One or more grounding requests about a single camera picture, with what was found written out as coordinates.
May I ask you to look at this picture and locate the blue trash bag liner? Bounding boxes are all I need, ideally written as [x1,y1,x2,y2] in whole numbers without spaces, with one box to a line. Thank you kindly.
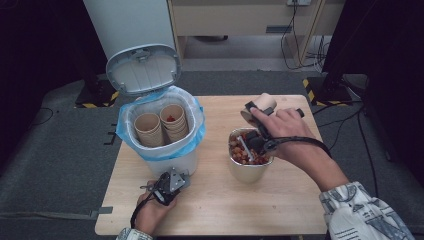
[115,85,207,163]

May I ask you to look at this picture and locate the grey tape strip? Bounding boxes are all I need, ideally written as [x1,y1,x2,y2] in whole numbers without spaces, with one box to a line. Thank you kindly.
[89,206,114,220]

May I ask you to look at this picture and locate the white pedal trash can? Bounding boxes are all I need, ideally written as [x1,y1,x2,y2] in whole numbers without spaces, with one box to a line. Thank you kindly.
[105,44,202,188]

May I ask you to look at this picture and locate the mixed pasta and red food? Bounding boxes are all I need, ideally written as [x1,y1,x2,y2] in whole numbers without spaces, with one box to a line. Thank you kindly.
[229,131,272,166]

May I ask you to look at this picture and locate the beige wooden cabinet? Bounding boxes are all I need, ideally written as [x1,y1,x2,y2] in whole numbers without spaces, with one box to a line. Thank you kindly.
[167,0,345,70]

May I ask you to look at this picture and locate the black strap of right gripper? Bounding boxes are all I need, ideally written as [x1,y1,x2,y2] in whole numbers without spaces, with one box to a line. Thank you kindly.
[265,135,333,159]

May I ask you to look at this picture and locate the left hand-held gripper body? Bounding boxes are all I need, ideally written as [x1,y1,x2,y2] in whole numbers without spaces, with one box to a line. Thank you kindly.
[150,167,187,206]

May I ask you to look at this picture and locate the black strap of left gripper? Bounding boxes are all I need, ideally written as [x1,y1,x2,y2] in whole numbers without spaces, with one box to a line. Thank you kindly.
[130,185,158,230]

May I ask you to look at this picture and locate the stack of brown paper cups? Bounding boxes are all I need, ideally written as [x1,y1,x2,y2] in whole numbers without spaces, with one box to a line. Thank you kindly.
[133,112,165,149]
[159,103,190,143]

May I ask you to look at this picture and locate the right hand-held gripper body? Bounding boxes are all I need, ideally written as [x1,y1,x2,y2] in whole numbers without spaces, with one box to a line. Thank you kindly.
[236,129,278,162]

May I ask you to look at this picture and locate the dark curtain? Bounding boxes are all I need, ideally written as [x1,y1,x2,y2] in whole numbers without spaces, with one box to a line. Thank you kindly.
[321,0,424,188]
[0,0,113,168]

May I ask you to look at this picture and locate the brown paper cup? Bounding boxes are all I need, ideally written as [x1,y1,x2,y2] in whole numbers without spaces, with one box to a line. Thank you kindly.
[240,92,278,129]

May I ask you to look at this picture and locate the person's left hand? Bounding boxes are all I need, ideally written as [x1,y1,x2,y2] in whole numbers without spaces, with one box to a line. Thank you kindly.
[134,190,178,236]

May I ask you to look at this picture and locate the person's right hand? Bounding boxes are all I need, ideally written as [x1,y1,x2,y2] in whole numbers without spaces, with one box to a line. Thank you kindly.
[249,107,323,172]

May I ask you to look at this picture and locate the striped stand base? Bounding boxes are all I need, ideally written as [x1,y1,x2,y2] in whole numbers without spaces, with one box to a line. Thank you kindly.
[74,79,125,109]
[302,75,355,108]

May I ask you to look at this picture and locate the metal food container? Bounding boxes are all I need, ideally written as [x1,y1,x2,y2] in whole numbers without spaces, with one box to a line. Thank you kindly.
[228,127,276,184]

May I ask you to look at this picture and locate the black cables by cabinet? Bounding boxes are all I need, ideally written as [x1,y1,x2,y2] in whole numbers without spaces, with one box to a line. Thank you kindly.
[279,0,332,72]

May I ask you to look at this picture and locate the black strap of gripper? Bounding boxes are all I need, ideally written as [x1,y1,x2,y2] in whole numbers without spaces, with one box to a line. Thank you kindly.
[265,135,333,159]
[130,185,158,230]

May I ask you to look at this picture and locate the black floor cables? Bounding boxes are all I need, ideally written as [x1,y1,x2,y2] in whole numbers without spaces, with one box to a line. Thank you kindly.
[312,99,424,201]

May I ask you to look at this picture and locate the thin black floor cable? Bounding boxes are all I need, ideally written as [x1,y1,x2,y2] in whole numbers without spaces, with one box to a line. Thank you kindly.
[32,106,60,127]

